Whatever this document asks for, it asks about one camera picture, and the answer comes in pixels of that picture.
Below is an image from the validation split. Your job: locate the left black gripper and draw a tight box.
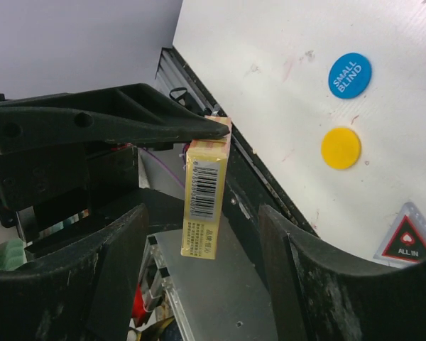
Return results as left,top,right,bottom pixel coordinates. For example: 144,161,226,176
0,83,229,242

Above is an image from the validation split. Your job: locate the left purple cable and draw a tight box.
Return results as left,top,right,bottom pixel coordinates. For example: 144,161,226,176
140,147,186,189

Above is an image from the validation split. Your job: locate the red playing card deck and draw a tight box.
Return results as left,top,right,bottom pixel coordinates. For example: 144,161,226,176
180,134,231,260

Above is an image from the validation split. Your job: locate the yellow round button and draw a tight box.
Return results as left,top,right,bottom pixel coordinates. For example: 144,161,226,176
321,127,361,171

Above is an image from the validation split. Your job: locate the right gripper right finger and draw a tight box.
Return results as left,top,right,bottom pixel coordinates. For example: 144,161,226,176
259,205,426,340

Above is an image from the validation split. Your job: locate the triangular all-in marker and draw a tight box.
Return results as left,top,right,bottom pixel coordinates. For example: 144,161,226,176
373,202,426,266

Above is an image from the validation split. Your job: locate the blue round button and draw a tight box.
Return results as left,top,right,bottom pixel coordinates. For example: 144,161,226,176
328,53,372,99

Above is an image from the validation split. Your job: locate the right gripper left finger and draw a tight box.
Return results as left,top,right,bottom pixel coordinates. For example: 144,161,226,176
0,205,149,340

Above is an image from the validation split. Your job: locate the left aluminium extrusion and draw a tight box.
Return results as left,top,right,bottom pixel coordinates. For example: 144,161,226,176
155,48,222,116

